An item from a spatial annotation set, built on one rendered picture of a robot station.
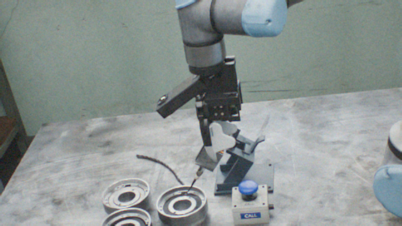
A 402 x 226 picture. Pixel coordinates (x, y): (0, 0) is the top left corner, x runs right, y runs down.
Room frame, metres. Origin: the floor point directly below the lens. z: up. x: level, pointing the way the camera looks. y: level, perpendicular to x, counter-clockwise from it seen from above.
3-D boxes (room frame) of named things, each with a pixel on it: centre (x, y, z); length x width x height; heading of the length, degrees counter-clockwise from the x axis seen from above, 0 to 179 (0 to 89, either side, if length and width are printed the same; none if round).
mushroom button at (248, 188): (0.98, -0.06, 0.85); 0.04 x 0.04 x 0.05
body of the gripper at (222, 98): (1.03, -0.03, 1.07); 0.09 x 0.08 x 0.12; 78
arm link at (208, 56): (1.03, -0.03, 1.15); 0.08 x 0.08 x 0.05
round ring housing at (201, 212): (1.01, 0.07, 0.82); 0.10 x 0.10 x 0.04
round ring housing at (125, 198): (1.08, 0.19, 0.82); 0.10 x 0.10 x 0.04
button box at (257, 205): (0.98, -0.07, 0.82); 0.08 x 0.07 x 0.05; 81
